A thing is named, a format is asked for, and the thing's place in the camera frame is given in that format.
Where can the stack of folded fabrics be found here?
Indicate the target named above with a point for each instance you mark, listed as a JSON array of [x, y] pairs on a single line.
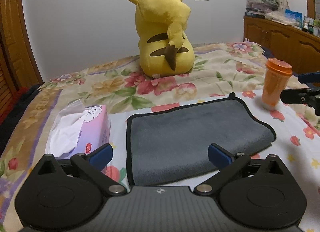
[[259, 8]]

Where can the pink tissue box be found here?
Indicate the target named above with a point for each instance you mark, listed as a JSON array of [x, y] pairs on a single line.
[[78, 129]]

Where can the white fruit print cloth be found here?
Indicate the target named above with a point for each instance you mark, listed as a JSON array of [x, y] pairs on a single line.
[[297, 144]]

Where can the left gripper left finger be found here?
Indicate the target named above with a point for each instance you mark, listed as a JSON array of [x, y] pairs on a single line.
[[90, 166]]

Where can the purple and grey towel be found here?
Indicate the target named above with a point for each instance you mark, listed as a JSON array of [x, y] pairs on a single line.
[[172, 145]]

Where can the floral bed blanket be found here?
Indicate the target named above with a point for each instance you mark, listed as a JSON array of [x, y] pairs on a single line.
[[121, 85]]

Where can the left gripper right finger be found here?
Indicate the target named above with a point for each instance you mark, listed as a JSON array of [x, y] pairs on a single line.
[[229, 167]]

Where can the wooden sideboard cabinet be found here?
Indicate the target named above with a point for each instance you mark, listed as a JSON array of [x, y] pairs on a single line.
[[296, 47]]

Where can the blue picture card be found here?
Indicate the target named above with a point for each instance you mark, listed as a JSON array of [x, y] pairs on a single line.
[[295, 17]]

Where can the wooden door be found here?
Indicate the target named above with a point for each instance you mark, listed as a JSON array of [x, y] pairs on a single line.
[[18, 65]]

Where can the orange plastic cup with lid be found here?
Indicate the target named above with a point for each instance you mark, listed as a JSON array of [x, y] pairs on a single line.
[[277, 76]]

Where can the yellow Pikachu plush toy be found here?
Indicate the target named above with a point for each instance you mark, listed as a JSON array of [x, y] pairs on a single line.
[[164, 49]]

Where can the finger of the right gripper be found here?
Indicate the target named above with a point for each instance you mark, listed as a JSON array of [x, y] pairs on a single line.
[[309, 78], [308, 96]]

